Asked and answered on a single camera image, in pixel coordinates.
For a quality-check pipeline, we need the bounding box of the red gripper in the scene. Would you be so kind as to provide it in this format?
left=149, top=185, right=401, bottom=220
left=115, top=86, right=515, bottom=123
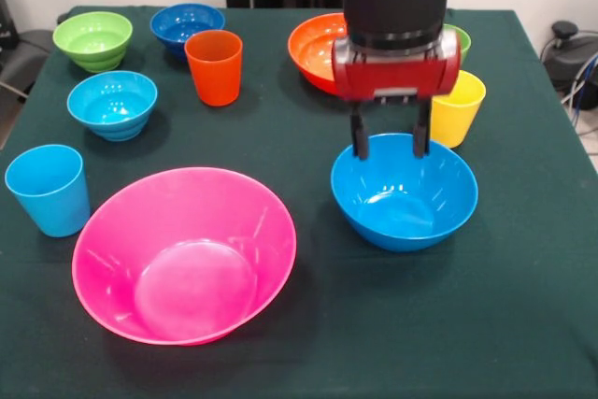
left=332, top=55, right=462, bottom=161

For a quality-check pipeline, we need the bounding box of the large blue bowl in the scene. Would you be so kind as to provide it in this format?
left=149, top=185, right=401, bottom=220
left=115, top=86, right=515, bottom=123
left=330, top=132, right=479, bottom=253

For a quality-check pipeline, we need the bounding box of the large orange bowl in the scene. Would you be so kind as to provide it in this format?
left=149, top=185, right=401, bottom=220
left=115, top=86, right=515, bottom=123
left=287, top=12, right=349, bottom=95

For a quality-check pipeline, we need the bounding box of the orange cup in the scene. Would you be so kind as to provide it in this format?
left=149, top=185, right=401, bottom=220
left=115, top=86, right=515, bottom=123
left=183, top=29, right=244, bottom=107

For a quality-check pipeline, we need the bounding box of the large pink bowl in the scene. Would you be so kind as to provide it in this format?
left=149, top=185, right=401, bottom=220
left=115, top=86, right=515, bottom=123
left=71, top=165, right=298, bottom=347

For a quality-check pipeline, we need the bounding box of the yellow cup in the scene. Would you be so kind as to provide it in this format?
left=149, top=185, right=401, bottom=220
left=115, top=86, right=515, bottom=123
left=429, top=69, right=488, bottom=150

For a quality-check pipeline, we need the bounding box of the green cup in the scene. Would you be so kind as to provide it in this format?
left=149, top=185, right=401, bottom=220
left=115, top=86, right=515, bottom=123
left=443, top=23, right=472, bottom=64

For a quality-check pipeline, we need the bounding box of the dark green tablecloth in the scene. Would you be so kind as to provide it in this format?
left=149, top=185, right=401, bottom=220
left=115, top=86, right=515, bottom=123
left=0, top=5, right=598, bottom=399

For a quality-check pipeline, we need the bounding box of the dark blue ribbed bowl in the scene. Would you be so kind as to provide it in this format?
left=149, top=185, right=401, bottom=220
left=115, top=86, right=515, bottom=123
left=149, top=2, right=227, bottom=62

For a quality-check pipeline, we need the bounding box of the light blue ribbed bowl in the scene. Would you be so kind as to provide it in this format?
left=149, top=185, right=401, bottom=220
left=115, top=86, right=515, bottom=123
left=66, top=70, right=159, bottom=143

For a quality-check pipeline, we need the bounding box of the green ribbed bowl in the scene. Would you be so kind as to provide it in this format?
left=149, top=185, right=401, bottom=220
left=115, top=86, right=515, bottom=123
left=51, top=10, right=134, bottom=74

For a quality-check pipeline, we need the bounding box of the light blue cup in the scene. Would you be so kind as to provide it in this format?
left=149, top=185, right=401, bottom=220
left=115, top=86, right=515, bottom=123
left=4, top=144, right=92, bottom=238

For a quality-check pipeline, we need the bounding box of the bundle of floor cables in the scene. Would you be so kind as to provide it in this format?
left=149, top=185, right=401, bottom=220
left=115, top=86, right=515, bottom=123
left=560, top=50, right=598, bottom=157

